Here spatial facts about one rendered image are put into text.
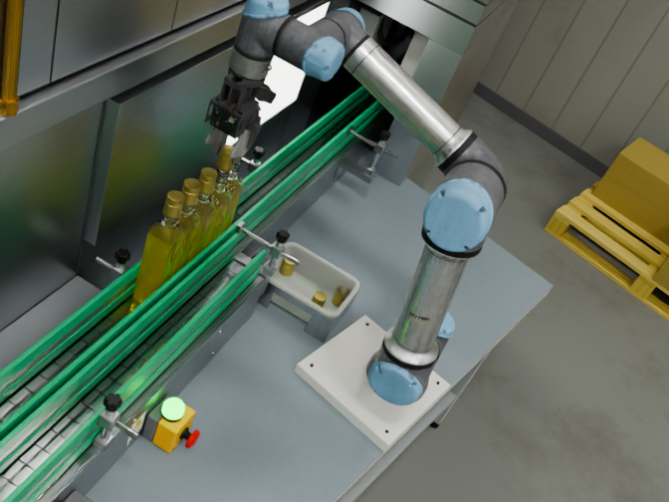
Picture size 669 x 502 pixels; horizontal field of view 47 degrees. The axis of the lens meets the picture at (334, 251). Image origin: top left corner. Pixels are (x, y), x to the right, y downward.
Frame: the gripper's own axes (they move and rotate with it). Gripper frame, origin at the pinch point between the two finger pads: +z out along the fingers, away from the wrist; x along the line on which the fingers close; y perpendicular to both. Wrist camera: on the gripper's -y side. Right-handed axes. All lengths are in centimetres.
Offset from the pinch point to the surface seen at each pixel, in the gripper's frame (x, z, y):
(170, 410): 19, 33, 36
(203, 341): 14.8, 30.7, 19.4
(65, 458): 13, 26, 60
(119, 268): -5.4, 21.3, 23.2
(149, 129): -12.3, -3.1, 11.0
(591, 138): 82, 102, -348
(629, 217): 118, 104, -281
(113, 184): -12.3, 5.9, 19.8
